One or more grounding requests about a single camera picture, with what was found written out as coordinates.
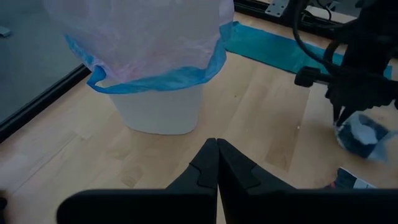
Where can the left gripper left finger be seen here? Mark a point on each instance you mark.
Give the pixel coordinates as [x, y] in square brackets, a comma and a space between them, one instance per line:
[186, 205]

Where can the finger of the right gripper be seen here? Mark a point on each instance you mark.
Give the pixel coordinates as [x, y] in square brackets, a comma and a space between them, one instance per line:
[337, 113]
[345, 113]

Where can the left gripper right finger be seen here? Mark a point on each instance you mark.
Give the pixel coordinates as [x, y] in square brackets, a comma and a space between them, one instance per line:
[248, 202]

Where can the black printed card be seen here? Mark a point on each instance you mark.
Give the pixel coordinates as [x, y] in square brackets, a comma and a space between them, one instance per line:
[360, 137]

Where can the black and white card wrapper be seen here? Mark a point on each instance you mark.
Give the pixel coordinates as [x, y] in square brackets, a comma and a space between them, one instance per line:
[345, 182]

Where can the white plastic trash bin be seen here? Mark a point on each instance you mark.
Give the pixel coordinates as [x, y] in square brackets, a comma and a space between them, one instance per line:
[155, 112]

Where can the teal trash bag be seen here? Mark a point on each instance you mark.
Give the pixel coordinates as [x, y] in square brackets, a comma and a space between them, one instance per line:
[264, 43]

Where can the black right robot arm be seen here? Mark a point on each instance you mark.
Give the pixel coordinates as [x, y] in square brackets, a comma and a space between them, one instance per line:
[379, 12]

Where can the silver mounting plate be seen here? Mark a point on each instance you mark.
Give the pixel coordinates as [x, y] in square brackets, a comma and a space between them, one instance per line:
[276, 7]

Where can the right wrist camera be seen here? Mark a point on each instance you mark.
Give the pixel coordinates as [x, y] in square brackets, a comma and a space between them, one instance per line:
[306, 76]

